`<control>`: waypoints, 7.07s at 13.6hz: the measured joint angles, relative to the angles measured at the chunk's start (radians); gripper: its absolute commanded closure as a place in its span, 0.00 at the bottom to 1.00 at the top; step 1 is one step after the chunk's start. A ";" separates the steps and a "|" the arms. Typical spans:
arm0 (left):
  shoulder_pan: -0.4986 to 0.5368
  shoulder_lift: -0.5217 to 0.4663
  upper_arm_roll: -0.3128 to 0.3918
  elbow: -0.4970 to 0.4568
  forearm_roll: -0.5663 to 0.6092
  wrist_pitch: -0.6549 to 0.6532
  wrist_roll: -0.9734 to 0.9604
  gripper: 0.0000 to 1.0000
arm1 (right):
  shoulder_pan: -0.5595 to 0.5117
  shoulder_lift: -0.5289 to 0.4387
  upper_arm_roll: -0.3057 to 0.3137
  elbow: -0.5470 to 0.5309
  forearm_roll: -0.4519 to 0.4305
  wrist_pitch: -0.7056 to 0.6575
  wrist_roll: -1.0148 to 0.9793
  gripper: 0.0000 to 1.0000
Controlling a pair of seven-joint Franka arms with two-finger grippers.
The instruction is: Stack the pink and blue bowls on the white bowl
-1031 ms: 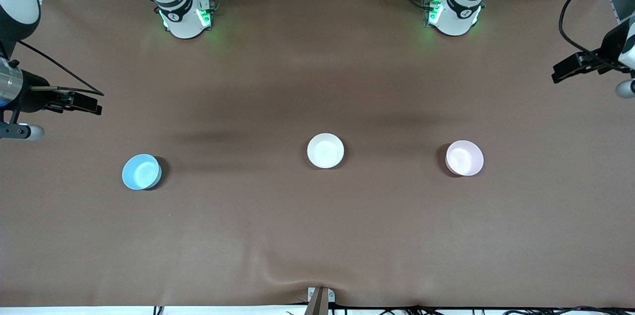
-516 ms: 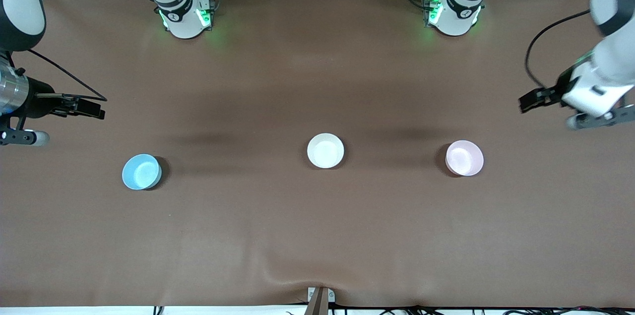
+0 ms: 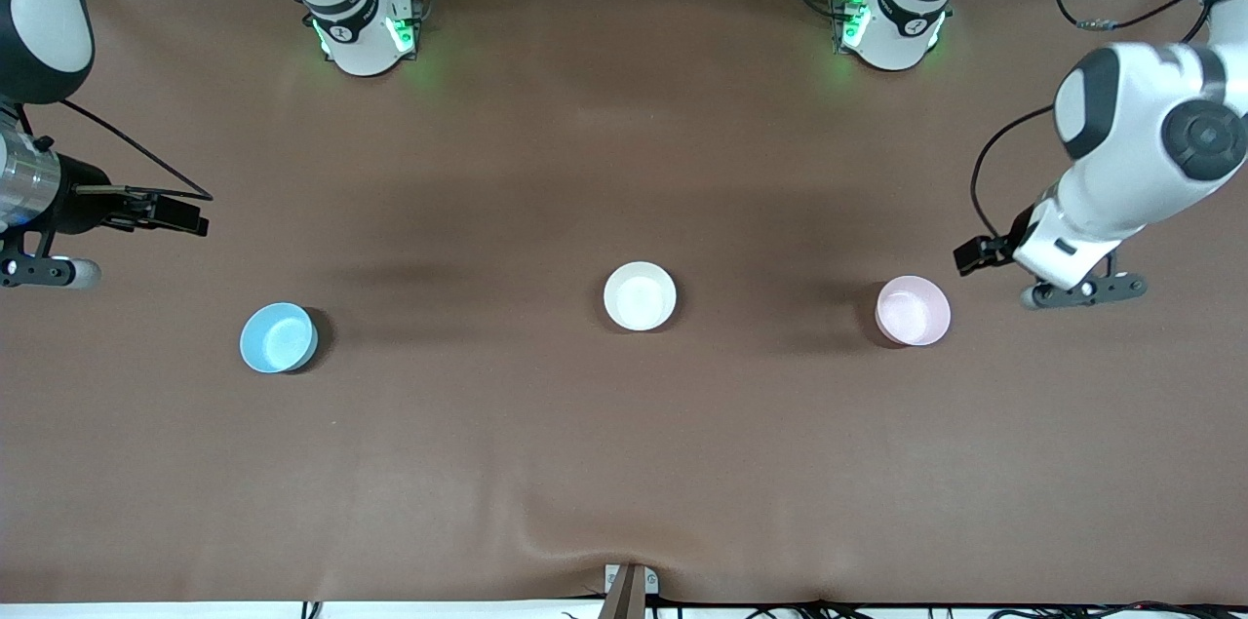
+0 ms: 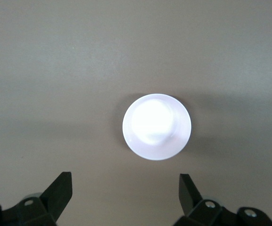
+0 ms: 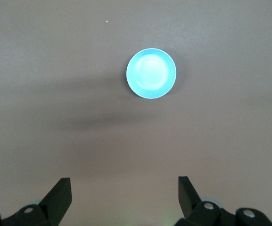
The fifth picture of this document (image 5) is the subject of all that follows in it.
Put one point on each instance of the light blue bowl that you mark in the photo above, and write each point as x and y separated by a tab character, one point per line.
151	73

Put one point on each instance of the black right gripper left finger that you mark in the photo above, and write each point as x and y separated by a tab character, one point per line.
55	202

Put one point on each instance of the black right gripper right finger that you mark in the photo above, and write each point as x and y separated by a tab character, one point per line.
192	202

